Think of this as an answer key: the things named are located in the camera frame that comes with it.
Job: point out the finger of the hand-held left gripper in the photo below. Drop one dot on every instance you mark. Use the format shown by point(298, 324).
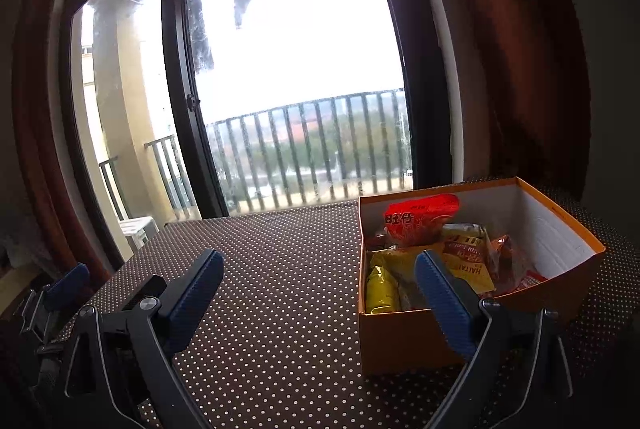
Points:
point(67, 284)

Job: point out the orange cardboard box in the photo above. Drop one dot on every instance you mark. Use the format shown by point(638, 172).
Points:
point(400, 344)

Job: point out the red snack packet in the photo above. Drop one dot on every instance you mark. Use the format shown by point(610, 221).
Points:
point(420, 219)

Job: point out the narrow grey hanging cloth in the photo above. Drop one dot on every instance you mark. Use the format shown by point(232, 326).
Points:
point(200, 34)

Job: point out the yellow printed snack packet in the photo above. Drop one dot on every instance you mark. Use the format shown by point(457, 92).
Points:
point(470, 269)

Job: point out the black window frame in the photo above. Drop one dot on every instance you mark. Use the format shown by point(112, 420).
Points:
point(175, 109)

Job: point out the balcony railing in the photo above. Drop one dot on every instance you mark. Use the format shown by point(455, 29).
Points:
point(320, 102)

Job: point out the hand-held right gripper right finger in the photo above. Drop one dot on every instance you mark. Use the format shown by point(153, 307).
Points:
point(442, 304)

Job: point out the brown curtain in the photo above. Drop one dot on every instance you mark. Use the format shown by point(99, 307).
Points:
point(500, 59)
point(35, 109)

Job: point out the clear orange snack packet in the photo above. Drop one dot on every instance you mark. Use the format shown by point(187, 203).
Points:
point(510, 259)

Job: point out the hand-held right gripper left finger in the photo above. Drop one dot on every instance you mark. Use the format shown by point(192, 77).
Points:
point(195, 299)

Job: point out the brown polka dot tablecloth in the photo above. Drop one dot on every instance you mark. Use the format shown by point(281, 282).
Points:
point(290, 269)

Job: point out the white plastic stool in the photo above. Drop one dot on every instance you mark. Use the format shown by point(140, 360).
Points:
point(137, 229)

